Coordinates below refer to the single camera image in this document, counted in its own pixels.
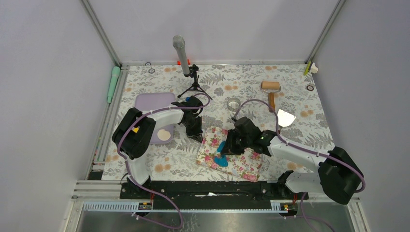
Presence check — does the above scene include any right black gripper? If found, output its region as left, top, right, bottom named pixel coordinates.
left=220, top=130, right=252, bottom=156

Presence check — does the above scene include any floral cutting board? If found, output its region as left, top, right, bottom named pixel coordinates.
left=196, top=127, right=262, bottom=182

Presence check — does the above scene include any purple tray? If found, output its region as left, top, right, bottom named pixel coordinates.
left=134, top=92, right=176, bottom=144

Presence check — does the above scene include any blue dough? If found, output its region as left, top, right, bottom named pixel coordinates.
left=213, top=141, right=228, bottom=167

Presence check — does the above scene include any metal scraper wooden handle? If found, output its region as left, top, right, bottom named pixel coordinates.
left=277, top=109, right=296, bottom=128

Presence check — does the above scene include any wooden rolling pin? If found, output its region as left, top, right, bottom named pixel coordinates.
left=260, top=81, right=281, bottom=113

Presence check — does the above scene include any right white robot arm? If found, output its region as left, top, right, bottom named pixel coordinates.
left=221, top=117, right=366, bottom=204

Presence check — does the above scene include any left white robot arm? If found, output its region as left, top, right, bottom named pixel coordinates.
left=112, top=95, right=211, bottom=199

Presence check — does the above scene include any beige dough disc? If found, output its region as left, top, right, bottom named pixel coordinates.
left=157, top=129, right=171, bottom=141

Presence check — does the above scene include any floral tablecloth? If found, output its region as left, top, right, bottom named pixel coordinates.
left=116, top=65, right=334, bottom=181

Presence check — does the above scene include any black microphone tripod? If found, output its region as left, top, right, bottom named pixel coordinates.
left=177, top=64, right=212, bottom=100

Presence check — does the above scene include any red clip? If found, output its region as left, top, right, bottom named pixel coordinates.
left=177, top=59, right=190, bottom=65

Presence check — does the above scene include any grey microphone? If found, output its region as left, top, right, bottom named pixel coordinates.
left=173, top=35, right=190, bottom=77

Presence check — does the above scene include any white clip in corner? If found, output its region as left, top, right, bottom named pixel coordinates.
left=309, top=62, right=319, bottom=73

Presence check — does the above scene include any green marker pen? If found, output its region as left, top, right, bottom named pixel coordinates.
left=107, top=66, right=120, bottom=103

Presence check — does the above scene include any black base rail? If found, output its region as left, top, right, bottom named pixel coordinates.
left=120, top=180, right=309, bottom=210

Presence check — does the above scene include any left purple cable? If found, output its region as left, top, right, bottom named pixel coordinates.
left=117, top=93, right=211, bottom=230

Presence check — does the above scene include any purple cable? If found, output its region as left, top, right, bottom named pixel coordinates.
left=117, top=93, right=211, bottom=230
left=233, top=99, right=366, bottom=232

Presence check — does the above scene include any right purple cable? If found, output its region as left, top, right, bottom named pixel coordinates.
left=233, top=99, right=366, bottom=232

